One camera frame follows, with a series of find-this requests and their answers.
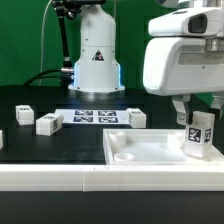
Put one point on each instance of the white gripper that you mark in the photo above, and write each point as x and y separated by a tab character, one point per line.
178	66

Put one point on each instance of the white tag sheet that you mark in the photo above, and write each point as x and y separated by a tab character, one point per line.
79	116

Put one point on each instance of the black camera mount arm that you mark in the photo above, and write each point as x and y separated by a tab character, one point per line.
69	9

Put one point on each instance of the white front fence wall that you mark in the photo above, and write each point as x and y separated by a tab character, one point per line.
90	178

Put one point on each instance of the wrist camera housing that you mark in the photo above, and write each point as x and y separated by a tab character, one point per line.
205	22

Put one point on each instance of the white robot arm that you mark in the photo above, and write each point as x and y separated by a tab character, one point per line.
97	57

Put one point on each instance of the white square table top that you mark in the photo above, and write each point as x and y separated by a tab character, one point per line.
151	147

